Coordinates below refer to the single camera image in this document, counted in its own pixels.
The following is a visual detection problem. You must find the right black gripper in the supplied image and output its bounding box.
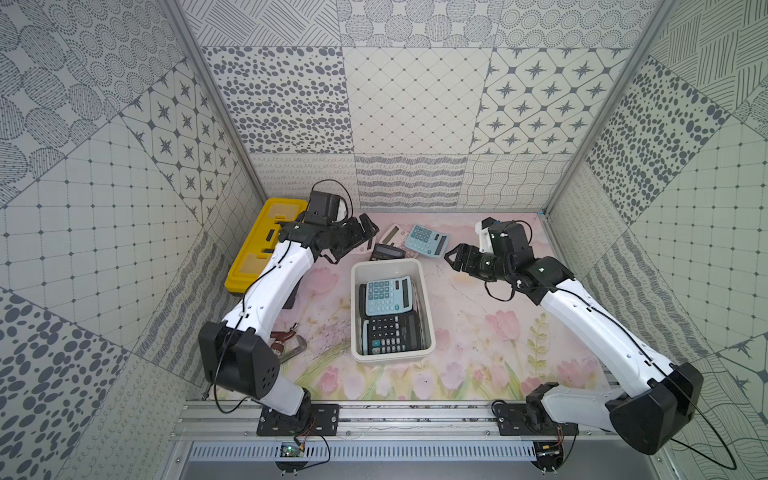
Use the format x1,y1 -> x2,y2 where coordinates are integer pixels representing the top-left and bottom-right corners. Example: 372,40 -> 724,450
443,243 -> 512,283

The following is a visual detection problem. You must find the small black calculator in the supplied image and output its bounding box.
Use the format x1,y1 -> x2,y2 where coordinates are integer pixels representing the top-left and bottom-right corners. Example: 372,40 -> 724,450
370,243 -> 406,261

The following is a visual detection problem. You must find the small blue calculator back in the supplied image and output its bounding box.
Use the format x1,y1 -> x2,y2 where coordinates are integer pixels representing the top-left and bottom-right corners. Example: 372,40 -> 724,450
405,225 -> 450,258

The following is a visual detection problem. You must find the white plastic storage box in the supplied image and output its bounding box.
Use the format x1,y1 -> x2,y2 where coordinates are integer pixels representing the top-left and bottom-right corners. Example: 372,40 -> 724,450
350,259 -> 436,364

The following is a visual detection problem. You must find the black calculator back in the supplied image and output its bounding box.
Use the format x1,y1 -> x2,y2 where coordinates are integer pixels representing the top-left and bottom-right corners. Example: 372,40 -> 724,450
362,311 -> 426,355

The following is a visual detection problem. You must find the pink calculator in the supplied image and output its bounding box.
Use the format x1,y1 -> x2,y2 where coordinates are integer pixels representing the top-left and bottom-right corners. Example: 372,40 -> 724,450
378,224 -> 410,248

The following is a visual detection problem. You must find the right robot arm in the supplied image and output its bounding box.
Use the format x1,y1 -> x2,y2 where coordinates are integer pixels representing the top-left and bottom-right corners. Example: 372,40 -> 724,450
443,218 -> 703,455

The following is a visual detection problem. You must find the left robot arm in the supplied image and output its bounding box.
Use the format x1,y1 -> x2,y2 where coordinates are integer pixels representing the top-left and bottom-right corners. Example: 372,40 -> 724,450
198,191 -> 379,425

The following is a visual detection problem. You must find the yellow black toolbox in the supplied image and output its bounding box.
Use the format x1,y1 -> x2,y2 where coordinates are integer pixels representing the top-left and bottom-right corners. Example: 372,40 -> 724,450
225,198 -> 308,295

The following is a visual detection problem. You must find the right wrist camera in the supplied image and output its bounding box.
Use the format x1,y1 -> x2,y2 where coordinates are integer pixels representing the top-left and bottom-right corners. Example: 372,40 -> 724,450
475,217 -> 497,253

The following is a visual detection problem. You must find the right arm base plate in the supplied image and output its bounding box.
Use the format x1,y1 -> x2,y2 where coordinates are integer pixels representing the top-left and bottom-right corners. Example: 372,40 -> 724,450
490,400 -> 579,438

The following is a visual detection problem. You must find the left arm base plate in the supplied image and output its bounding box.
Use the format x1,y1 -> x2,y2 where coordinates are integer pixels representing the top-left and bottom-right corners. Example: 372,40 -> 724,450
256,402 -> 340,437

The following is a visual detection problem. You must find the aluminium rail frame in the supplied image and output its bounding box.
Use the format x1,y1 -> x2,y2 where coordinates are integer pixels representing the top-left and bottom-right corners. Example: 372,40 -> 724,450
170,401 -> 632,465

